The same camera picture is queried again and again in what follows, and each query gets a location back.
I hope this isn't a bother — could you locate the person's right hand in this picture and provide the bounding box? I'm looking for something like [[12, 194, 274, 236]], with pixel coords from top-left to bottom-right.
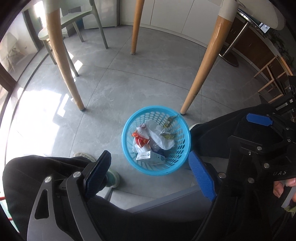
[[273, 178, 296, 198]]

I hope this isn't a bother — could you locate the person's left sneaker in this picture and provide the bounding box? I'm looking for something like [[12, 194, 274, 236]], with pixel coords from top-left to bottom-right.
[[73, 152, 120, 189]]

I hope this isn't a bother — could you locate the wooden shelf rack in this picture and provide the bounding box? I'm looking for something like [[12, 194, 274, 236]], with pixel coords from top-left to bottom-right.
[[254, 55, 293, 103]]

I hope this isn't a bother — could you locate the white plastic shopping bag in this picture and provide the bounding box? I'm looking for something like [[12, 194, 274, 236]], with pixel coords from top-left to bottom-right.
[[132, 120, 175, 153]]

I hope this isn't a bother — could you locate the person's right sneaker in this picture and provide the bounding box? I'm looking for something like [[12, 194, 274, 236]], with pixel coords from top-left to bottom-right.
[[189, 123, 200, 131]]

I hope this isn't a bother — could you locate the round white table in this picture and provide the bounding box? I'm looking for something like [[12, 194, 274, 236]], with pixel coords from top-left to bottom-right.
[[43, 0, 286, 115]]

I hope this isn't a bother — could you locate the green plastic chair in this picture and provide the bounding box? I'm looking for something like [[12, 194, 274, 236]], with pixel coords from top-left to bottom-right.
[[38, 0, 108, 65]]

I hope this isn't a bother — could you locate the grey refrigerator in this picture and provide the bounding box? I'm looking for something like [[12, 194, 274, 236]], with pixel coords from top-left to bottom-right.
[[82, 0, 120, 29]]

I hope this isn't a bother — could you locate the balcony folding chair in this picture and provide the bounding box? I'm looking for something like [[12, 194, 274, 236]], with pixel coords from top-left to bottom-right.
[[1, 32, 23, 72]]

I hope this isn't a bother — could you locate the white HP router box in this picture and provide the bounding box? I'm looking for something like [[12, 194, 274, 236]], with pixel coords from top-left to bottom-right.
[[136, 151, 165, 165]]

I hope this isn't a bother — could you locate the red snack bag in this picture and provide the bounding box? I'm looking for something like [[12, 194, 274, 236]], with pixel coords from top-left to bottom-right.
[[132, 132, 149, 148]]

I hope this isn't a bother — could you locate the person's sneaker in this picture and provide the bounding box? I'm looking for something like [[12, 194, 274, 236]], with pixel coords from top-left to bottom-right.
[[189, 123, 200, 131], [73, 152, 120, 189]]

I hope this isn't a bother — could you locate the blue plastic waste basket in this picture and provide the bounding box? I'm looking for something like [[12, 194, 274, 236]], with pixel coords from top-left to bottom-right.
[[121, 105, 191, 176]]

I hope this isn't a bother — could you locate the clear yellow-print snack bag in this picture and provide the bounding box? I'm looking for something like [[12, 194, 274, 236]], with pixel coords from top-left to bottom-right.
[[159, 115, 178, 140]]

